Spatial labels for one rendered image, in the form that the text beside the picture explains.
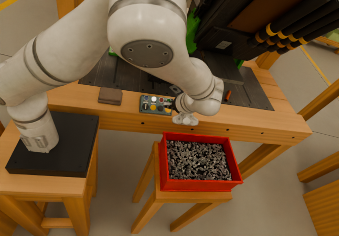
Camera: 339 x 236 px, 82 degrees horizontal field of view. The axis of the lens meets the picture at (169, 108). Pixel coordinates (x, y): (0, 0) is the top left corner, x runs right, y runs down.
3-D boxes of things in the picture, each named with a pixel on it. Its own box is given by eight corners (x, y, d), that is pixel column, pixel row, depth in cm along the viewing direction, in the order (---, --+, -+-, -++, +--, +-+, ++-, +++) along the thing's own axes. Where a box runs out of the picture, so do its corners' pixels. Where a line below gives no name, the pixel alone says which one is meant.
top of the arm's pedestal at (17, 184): (82, 197, 68) (82, 194, 65) (-27, 194, 61) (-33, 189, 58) (100, 124, 89) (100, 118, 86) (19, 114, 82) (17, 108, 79)
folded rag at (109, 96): (122, 93, 93) (123, 89, 91) (120, 106, 88) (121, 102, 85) (100, 90, 90) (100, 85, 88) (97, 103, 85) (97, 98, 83)
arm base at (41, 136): (53, 153, 66) (40, 125, 53) (23, 150, 65) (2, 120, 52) (63, 130, 72) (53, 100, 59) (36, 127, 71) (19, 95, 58)
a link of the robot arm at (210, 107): (198, 120, 63) (203, 94, 64) (223, 118, 48) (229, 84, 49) (177, 115, 61) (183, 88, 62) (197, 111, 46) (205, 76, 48)
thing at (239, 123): (294, 146, 124) (314, 133, 114) (23, 123, 86) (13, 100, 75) (284, 128, 133) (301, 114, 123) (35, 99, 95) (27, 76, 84)
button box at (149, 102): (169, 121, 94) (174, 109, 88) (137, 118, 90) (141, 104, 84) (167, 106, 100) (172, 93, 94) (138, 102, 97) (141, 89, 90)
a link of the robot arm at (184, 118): (171, 123, 66) (176, 123, 60) (174, 91, 67) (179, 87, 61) (196, 126, 68) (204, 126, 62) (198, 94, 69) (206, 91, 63)
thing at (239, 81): (241, 87, 88) (244, 82, 86) (208, 81, 84) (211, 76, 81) (219, 41, 113) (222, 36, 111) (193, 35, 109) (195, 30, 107)
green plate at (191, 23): (186, 63, 97) (214, 27, 84) (172, 56, 94) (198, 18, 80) (183, 50, 104) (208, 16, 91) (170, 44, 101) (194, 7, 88)
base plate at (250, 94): (273, 113, 119) (275, 110, 117) (77, 86, 91) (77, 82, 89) (249, 69, 146) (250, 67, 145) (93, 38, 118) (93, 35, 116)
